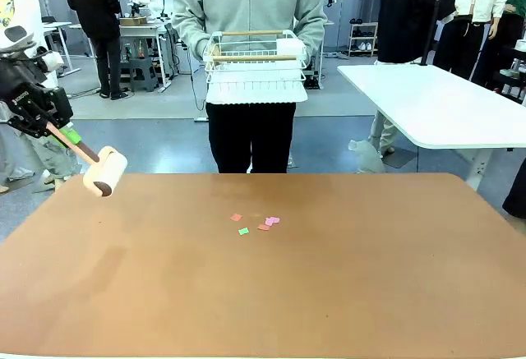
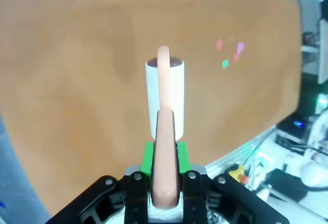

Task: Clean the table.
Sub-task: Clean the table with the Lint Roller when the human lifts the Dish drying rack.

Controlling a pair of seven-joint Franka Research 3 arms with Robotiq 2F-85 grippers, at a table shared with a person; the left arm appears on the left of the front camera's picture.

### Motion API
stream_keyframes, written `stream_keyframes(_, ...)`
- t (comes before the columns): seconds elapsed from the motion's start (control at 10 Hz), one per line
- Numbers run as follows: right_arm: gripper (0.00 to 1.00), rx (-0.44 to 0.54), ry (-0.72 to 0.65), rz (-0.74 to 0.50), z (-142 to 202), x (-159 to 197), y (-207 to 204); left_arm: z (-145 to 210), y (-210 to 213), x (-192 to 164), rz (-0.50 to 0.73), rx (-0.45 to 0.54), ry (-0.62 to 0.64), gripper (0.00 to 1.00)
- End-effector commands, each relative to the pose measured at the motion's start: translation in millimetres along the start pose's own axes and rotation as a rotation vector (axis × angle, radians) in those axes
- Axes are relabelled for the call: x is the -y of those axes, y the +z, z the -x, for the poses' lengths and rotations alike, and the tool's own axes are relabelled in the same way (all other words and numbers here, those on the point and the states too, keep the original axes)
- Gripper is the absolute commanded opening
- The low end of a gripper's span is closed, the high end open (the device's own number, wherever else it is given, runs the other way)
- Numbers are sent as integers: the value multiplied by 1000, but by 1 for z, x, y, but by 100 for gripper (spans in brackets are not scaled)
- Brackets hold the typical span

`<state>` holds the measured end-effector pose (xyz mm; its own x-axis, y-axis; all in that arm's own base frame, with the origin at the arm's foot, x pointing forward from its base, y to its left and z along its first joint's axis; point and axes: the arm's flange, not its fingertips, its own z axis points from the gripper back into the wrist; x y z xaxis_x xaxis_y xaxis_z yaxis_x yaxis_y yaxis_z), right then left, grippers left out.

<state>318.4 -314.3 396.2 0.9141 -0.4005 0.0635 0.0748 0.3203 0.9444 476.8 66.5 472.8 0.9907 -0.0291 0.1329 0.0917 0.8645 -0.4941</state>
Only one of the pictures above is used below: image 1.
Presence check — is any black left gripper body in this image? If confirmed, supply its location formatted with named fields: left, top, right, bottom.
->
left=0, top=58, right=75, bottom=139

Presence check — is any lint roller with brown handle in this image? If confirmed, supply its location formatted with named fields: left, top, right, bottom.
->
left=45, top=122, right=129, bottom=199

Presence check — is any white drip tray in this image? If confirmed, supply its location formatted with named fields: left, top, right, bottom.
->
left=205, top=81, right=310, bottom=106

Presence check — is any white wire dish rack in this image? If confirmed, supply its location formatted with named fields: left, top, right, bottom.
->
left=202, top=29, right=310, bottom=94

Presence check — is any white plastic utensil cup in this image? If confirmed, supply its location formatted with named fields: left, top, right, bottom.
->
left=275, top=37, right=307, bottom=63

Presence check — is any person's left forearm grey sleeve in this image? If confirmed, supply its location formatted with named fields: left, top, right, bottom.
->
left=293, top=7, right=329, bottom=61

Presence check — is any person's right forearm grey sleeve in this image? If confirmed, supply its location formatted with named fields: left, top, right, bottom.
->
left=172, top=9, right=215, bottom=61

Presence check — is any grey step stool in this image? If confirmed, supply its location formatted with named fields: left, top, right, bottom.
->
left=127, top=58, right=160, bottom=93

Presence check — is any person with yellow shirt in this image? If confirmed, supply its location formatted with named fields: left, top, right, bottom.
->
left=0, top=0, right=81, bottom=195

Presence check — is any person in black clothes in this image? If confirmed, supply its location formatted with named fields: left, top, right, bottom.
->
left=66, top=0, right=131, bottom=101

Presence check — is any background work table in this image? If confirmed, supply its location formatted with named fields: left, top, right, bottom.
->
left=68, top=21, right=178, bottom=90

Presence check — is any brown cardboard box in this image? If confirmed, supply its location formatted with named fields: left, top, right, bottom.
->
left=118, top=15, right=149, bottom=28

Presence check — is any person in grey hoodie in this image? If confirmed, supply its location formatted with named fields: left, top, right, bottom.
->
left=171, top=0, right=329, bottom=174

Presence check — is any white plastic bag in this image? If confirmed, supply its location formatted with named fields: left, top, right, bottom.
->
left=348, top=138, right=386, bottom=175

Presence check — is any shoe rack with shoes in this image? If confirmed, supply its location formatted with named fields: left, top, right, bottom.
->
left=348, top=21, right=379, bottom=58

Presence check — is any black hanging garment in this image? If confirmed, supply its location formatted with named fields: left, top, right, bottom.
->
left=376, top=0, right=458, bottom=65

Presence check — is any white side table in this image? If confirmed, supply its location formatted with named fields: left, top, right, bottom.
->
left=337, top=63, right=526, bottom=192

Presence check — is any dark shelf with items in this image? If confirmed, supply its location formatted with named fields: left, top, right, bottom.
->
left=495, top=38, right=526, bottom=106

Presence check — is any black bulky object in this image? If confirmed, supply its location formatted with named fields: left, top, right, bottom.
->
left=501, top=160, right=526, bottom=219

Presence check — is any person in green top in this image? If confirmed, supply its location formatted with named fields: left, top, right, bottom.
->
left=481, top=0, right=526, bottom=89

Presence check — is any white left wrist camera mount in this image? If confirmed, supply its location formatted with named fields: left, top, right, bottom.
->
left=35, top=46, right=66, bottom=74

